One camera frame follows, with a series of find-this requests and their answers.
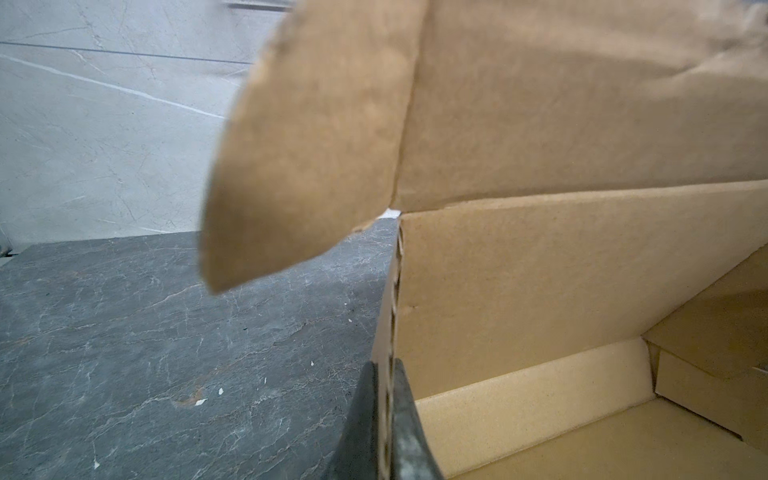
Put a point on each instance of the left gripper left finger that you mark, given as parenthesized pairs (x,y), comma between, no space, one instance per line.
(355,456)

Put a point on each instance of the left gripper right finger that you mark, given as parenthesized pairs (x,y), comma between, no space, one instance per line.
(412,458)

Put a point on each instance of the cardboard stack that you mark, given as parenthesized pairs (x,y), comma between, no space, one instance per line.
(578,288)

